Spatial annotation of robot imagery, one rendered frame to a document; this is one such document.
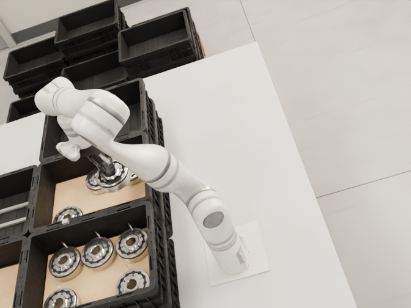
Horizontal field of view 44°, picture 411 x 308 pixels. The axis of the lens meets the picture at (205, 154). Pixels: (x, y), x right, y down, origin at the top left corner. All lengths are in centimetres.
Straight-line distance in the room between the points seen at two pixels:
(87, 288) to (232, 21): 262
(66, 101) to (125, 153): 20
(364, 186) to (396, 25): 124
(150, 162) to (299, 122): 182
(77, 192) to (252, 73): 87
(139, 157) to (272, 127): 86
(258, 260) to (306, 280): 16
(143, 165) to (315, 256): 65
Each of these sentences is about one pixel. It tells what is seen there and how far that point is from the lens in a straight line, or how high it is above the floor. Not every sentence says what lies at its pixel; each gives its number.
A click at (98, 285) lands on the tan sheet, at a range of 155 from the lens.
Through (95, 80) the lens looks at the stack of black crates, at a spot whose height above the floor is 38.
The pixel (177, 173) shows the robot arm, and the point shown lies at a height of 118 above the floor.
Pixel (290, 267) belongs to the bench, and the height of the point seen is 70.
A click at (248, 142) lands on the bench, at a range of 186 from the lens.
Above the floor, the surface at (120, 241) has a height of 86.
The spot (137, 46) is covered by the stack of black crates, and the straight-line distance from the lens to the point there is 296.
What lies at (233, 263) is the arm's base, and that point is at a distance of 150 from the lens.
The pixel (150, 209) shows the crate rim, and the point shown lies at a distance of 148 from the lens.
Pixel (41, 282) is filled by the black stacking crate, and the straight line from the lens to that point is 163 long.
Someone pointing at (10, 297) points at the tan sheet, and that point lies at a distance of 170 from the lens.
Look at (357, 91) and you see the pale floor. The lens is 298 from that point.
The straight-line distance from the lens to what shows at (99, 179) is 154.
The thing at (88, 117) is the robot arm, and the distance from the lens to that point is 104.
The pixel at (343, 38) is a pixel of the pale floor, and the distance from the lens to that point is 337.
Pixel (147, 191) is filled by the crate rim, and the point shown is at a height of 93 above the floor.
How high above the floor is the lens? 204
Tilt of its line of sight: 45 degrees down
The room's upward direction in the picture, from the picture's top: 24 degrees counter-clockwise
